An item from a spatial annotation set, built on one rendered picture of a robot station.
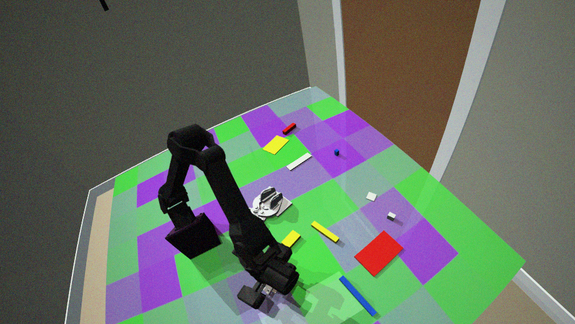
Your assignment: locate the blue flat bar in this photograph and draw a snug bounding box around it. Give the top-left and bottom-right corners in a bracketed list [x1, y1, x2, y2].
[339, 276, 376, 316]

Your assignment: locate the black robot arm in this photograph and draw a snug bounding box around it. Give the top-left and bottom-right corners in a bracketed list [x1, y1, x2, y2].
[158, 124, 299, 295]

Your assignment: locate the yellow rectangular block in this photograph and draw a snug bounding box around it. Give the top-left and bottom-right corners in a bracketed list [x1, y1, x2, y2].
[281, 230, 301, 248]

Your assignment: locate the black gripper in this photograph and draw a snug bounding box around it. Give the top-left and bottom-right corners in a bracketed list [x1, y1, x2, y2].
[237, 242, 292, 309]

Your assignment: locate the yellow flat rectangular plate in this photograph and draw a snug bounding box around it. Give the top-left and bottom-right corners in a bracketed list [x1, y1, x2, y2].
[263, 135, 289, 155]

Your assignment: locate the yellow rectangular bar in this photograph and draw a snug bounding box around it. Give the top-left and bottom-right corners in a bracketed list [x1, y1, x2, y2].
[311, 222, 339, 244]

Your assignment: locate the red flat plate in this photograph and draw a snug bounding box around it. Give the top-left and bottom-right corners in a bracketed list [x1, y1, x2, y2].
[354, 231, 403, 277]

